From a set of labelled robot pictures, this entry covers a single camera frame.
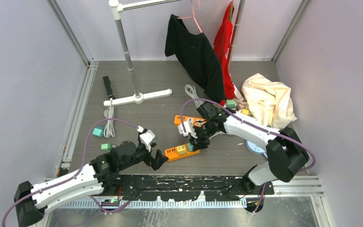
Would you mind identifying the orange strip grey cable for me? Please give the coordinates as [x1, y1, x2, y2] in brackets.
[184, 84, 206, 109]

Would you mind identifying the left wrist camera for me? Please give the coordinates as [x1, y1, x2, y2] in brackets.
[137, 126, 156, 152]

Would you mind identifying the cream cloth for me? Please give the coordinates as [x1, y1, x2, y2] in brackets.
[242, 73, 297, 129]

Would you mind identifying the red garment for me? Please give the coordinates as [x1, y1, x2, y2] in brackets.
[213, 1, 234, 105]

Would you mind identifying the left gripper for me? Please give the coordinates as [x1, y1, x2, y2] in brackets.
[120, 141, 168, 170]

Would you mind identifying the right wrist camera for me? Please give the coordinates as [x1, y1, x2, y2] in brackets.
[178, 121, 197, 138]

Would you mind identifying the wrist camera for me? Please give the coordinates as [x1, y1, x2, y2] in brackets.
[137, 126, 156, 152]
[178, 121, 197, 138]

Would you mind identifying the yellow charger strip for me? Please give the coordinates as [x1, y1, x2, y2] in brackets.
[176, 145, 188, 156]

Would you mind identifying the round blue socket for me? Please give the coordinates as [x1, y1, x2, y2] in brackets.
[245, 140, 266, 156]

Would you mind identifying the yellow charger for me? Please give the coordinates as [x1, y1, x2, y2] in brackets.
[240, 109, 251, 116]

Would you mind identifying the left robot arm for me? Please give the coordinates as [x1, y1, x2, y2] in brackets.
[14, 141, 168, 227]

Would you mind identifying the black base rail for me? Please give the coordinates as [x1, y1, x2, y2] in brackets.
[100, 174, 274, 202]

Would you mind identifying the silver clothes rack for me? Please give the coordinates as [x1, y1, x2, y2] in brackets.
[108, 0, 245, 105]

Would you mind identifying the orange power strip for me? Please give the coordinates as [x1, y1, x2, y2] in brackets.
[165, 143, 200, 162]
[173, 115, 206, 127]

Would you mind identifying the black strip grey cable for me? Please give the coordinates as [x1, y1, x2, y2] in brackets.
[103, 97, 116, 139]

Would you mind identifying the teal USB charger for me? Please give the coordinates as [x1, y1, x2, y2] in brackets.
[92, 126, 104, 138]

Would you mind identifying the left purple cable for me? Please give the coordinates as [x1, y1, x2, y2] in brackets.
[1, 118, 145, 227]

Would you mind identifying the green charger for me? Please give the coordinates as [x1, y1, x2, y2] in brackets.
[101, 143, 113, 151]
[225, 99, 236, 109]

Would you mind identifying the black shirt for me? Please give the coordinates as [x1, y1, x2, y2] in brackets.
[164, 14, 226, 103]

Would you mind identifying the black power strip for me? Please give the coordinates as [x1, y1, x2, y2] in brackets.
[103, 76, 115, 99]

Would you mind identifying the pink hanger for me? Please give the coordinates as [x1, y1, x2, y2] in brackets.
[178, 0, 203, 33]

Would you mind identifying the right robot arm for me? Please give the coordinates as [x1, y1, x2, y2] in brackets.
[190, 102, 310, 194]

